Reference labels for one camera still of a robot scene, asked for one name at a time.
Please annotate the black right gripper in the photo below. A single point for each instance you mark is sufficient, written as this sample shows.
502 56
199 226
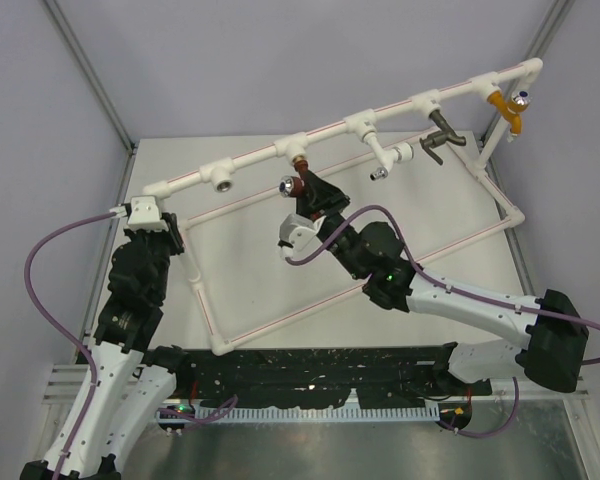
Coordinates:
321 198

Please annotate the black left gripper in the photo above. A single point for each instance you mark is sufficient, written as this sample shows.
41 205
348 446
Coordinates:
172 233

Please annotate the brown red water faucet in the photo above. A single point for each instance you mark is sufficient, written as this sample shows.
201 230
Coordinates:
289 186

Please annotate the white PVC pipe frame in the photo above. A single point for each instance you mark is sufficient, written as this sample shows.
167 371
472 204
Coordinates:
219 173

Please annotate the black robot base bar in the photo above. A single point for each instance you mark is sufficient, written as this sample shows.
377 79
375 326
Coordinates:
313 378

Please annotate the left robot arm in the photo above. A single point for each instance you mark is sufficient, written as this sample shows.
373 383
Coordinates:
120 393

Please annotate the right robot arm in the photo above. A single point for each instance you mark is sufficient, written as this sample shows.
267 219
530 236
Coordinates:
541 339

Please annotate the white water faucet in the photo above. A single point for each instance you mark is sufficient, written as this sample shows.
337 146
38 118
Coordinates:
387 157

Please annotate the orange yellow water faucet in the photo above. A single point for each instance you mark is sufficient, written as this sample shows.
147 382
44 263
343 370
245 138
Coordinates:
510 107

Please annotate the dark grey lever faucet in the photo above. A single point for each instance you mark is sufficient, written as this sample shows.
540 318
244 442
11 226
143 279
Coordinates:
445 134

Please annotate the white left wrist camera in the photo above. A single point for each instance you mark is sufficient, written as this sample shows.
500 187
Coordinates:
141 213

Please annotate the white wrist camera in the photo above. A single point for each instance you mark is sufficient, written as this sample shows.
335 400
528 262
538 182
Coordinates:
141 213
296 232

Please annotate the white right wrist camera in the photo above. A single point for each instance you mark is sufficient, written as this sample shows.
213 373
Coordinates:
296 232

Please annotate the grey aluminium frame post left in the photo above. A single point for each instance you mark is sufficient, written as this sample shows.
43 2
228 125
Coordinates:
61 23

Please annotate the grey aluminium frame post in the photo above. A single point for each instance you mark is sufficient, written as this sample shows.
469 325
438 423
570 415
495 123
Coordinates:
61 23
533 64

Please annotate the white slotted cable duct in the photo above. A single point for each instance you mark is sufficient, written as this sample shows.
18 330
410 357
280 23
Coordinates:
349 413

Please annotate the grey aluminium frame post right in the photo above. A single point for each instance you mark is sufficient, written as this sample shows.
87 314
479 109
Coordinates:
533 64

